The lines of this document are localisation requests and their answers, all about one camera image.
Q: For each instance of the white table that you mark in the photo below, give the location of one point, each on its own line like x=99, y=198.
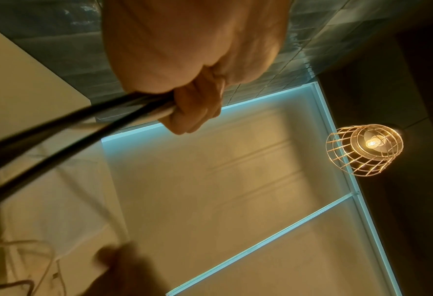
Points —
x=26, y=86

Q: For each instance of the person's left hand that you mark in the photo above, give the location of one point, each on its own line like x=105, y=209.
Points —
x=187, y=43

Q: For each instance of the blue LED light strip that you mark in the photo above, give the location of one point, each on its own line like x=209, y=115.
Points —
x=238, y=105
x=342, y=150
x=275, y=238

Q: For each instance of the person's right hand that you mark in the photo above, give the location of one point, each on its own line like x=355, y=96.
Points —
x=135, y=274

